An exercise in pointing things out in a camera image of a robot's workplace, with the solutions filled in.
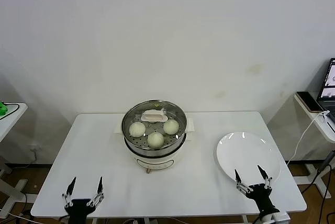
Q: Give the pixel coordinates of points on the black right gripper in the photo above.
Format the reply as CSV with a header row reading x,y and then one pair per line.
x,y
261,199

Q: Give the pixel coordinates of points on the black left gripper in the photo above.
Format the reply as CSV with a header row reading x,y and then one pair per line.
x,y
78,211

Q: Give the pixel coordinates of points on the white steamed baozi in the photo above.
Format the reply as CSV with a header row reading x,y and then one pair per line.
x,y
171,127
155,140
137,129

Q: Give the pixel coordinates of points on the round glass pot lid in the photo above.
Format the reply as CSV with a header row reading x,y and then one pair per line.
x,y
154,115

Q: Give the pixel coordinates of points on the perforated steel steamer basket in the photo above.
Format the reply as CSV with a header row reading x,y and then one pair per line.
x,y
180,140

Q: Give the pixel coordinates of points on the white round plate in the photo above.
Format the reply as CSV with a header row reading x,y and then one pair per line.
x,y
246,156

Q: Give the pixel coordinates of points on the cream electric cooker pot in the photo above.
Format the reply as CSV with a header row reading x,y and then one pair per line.
x,y
154,163

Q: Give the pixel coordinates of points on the dark smartphone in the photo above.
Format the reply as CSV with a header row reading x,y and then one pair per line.
x,y
310,101

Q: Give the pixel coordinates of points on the green plastic bottle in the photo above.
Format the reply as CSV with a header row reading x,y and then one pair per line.
x,y
2,108

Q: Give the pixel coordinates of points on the open black laptop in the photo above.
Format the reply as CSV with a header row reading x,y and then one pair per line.
x,y
330,77

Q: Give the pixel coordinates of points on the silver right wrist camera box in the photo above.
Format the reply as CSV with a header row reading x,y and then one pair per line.
x,y
282,218

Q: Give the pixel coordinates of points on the white wall socket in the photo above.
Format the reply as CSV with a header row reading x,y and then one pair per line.
x,y
34,147

